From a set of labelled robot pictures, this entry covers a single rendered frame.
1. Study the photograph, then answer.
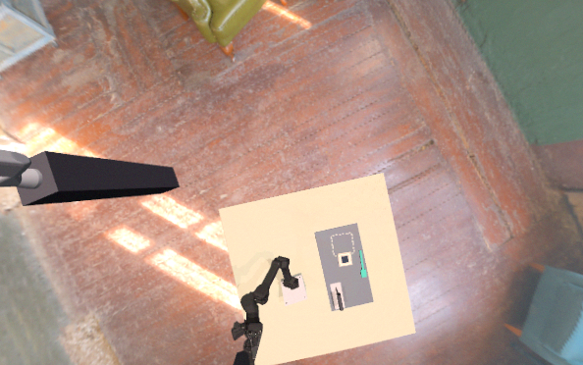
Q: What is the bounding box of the cream tile with dark blue rectangle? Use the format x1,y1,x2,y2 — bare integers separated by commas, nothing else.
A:
339,252,351,266

